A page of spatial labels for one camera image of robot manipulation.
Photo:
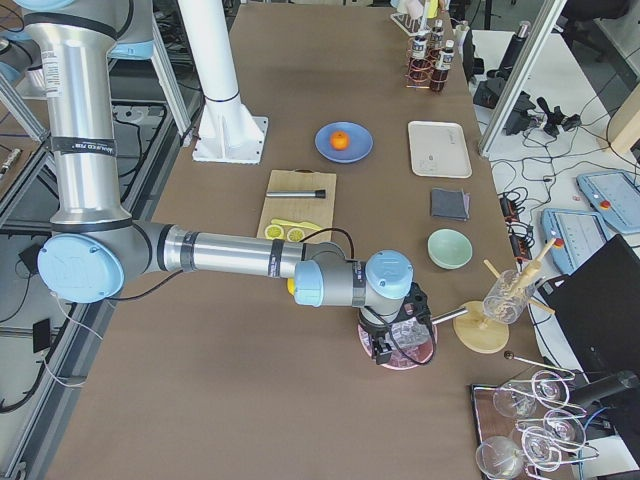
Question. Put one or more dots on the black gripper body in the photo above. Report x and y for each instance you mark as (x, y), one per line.
(374, 331)

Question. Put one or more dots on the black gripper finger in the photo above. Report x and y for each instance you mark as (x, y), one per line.
(381, 351)

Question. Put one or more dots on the blue plate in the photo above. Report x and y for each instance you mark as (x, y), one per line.
(361, 142)

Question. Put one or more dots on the orange fruit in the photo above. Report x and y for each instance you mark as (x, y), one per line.
(339, 140)

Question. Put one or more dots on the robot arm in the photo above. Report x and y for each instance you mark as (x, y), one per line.
(97, 246)

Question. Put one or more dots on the pink ice bucket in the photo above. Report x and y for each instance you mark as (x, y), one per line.
(409, 359)

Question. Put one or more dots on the steel ice scoop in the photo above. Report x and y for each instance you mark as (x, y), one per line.
(450, 315)

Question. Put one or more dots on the wooden stand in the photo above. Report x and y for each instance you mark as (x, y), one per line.
(483, 335)

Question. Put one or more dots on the oval yellow lemon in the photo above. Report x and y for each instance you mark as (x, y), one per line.
(291, 286)

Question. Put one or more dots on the green bowl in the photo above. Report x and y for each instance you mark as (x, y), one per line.
(449, 249)

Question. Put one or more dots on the clear glass on stand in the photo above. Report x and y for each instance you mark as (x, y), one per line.
(503, 304)

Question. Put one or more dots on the yellow plastic knife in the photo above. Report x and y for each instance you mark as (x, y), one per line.
(302, 224)

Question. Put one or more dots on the upper lemon slice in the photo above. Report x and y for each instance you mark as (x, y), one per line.
(295, 234)

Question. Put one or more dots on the lemon slice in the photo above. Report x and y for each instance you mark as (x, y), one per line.
(274, 232)
(295, 234)

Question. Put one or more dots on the wooden cutting board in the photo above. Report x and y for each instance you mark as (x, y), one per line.
(318, 211)

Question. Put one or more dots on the grey folded cloth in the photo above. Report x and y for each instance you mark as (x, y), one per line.
(450, 204)

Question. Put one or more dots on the lower lemon slice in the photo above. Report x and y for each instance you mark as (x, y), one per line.
(274, 232)

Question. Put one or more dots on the steel muddler black tip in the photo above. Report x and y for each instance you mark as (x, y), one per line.
(316, 194)

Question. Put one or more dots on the wine glass rack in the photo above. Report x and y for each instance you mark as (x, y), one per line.
(528, 428)

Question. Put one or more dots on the cream rabbit tray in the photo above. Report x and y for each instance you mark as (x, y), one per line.
(438, 150)

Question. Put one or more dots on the near blue teach pendant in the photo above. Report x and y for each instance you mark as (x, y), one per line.
(581, 234)

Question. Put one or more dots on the blue teach pendant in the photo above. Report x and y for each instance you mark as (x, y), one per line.
(581, 234)
(615, 196)

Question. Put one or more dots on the black laptop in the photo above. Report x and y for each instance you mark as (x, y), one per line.
(597, 307)

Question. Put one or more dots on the front tea bottle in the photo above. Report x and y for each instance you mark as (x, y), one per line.
(442, 66)

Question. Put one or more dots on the right rear tea bottle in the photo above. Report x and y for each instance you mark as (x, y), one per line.
(419, 65)

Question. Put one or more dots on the far blue teach pendant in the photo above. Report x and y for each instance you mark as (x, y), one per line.
(615, 196)

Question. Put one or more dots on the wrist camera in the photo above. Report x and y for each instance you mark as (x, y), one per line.
(415, 305)

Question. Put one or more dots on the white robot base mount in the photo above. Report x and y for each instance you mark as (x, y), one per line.
(229, 133)

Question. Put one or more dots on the copper wire bottle rack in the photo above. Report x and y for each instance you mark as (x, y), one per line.
(432, 60)

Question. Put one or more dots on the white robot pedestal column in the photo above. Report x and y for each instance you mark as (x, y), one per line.
(208, 38)

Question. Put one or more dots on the aluminium frame post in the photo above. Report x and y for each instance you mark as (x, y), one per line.
(542, 27)

